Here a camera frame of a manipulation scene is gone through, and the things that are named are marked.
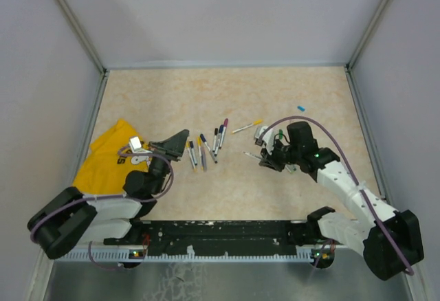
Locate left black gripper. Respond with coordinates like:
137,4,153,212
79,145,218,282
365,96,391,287
148,129,189,193

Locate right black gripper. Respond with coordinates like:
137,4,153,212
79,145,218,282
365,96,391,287
260,137,301,172

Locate grey cap marker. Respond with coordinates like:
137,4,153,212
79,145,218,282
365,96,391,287
243,151,262,160

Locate yellow cap white marker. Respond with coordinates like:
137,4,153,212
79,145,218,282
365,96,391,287
231,120,263,134

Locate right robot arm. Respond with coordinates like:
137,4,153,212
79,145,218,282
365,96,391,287
254,117,424,280

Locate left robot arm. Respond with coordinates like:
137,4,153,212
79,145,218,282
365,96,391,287
27,129,190,259

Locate yellow marker left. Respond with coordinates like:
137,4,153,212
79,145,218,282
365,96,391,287
186,141,197,172

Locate blue cap yellow end marker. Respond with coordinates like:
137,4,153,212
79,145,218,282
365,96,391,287
189,141,198,167

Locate blue cap long marker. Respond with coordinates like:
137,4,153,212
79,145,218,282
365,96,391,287
199,133,218,164

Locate black cap marker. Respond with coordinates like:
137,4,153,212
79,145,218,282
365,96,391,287
212,127,219,155

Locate dark blue cap marker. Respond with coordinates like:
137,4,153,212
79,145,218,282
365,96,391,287
214,124,224,156

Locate yellow snoopy t-shirt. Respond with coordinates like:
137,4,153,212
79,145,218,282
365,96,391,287
73,119,151,195

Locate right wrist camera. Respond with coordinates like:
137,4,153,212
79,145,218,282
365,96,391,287
254,126,275,153

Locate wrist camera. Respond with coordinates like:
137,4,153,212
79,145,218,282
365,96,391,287
129,136,144,153
254,126,275,153

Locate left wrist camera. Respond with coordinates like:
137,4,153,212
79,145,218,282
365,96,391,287
129,136,144,153

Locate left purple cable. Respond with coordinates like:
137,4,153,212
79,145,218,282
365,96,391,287
30,145,175,271

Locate purple cable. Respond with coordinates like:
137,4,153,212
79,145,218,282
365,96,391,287
30,145,175,271
257,115,415,276

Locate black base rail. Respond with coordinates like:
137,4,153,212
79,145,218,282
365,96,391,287
104,221,328,256

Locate grey slotted cable duct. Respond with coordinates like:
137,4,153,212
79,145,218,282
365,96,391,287
54,247,320,263

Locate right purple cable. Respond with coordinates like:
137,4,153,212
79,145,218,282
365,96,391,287
257,115,415,276

